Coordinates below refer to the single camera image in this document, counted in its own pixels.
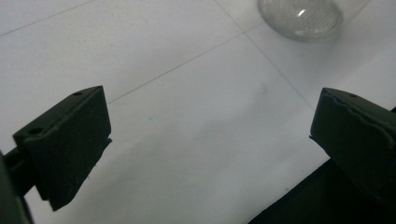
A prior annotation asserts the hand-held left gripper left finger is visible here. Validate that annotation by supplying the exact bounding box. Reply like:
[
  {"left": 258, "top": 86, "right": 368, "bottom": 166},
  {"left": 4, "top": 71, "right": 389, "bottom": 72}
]
[{"left": 12, "top": 85, "right": 113, "bottom": 212}]

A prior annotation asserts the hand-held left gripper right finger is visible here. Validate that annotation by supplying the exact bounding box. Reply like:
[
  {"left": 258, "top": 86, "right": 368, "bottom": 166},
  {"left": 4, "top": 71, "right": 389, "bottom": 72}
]
[{"left": 309, "top": 87, "right": 396, "bottom": 208}]

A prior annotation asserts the clear glass jar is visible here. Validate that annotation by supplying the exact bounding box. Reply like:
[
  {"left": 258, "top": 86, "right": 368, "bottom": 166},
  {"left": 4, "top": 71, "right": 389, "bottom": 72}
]
[{"left": 257, "top": 0, "right": 373, "bottom": 43}]

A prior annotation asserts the white table mat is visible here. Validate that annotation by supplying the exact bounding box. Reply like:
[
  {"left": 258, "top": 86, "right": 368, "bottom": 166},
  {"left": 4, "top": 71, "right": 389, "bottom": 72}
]
[{"left": 0, "top": 0, "right": 396, "bottom": 224}]

